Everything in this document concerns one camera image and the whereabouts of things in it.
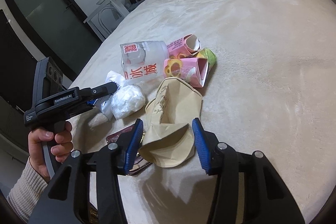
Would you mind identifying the beige plush bed blanket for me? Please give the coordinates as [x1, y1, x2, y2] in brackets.
[73, 0, 335, 222]

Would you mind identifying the white plastic bag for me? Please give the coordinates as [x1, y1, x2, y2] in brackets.
[110, 85, 146, 120]

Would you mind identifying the dark brown snack wrapper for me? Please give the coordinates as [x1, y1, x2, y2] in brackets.
[105, 127, 153, 176]

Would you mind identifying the left hand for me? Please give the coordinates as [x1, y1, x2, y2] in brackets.
[28, 121, 74, 183]

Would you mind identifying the dark glass door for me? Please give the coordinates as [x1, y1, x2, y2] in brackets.
[5, 0, 101, 81]

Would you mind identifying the pink text carton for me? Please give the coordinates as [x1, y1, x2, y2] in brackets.
[167, 34, 202, 59]

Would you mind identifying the green yellow snack wrapper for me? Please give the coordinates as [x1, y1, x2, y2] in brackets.
[195, 48, 217, 71]

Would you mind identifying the left cream sweater forearm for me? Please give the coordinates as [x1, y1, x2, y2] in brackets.
[6, 157, 47, 223]

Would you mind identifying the clear plastic bottle red label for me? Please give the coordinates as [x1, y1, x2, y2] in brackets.
[120, 41, 169, 85]

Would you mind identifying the white blue printed wrapper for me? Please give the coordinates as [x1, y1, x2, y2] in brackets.
[93, 71, 126, 121]

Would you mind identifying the grey chair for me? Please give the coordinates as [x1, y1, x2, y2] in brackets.
[96, 0, 145, 34]

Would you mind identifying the beige paper bag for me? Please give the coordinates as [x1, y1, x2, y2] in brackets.
[139, 77, 202, 168]

